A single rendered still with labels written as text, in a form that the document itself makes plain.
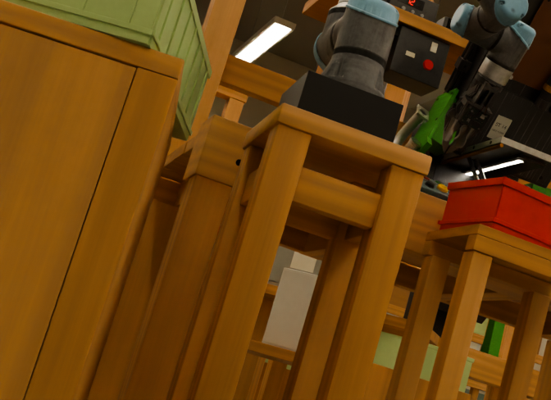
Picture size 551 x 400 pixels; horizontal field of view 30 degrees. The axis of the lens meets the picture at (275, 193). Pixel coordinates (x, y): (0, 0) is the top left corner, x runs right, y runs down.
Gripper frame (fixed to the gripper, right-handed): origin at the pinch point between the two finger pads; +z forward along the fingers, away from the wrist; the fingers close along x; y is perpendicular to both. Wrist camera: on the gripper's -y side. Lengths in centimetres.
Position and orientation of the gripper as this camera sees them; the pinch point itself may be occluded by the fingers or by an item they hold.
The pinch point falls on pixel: (447, 147)
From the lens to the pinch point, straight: 260.0
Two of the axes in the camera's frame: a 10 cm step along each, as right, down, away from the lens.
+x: 8.9, 4.5, 1.1
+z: -4.6, 8.3, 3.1
